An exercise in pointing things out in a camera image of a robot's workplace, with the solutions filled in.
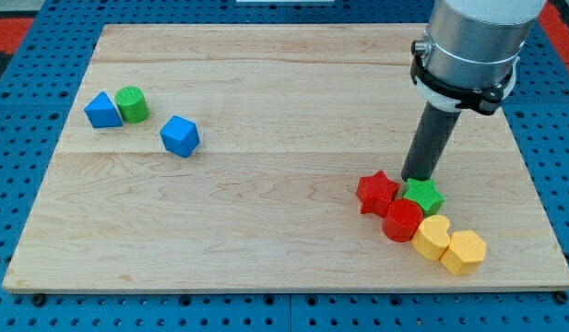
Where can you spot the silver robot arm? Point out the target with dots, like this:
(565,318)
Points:
(473,44)

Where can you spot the blue cube block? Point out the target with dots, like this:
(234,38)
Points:
(180,136)

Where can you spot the wooden board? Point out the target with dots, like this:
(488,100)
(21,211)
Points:
(290,117)

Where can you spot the red star block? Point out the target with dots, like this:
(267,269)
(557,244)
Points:
(376,193)

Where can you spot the red cylinder block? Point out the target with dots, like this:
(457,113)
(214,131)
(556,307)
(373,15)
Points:
(402,219)

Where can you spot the green star block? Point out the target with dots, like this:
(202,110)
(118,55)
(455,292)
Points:
(425,194)

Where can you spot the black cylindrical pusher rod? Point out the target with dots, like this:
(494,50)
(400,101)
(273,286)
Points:
(433,132)

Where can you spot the green cylinder block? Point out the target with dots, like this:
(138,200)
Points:
(132,104)

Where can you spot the yellow heart block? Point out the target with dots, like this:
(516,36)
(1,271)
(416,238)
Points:
(431,239)

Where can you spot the blue triangle block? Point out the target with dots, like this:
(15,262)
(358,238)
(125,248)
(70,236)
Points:
(102,113)

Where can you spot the yellow hexagon block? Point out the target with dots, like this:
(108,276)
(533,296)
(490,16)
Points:
(465,253)

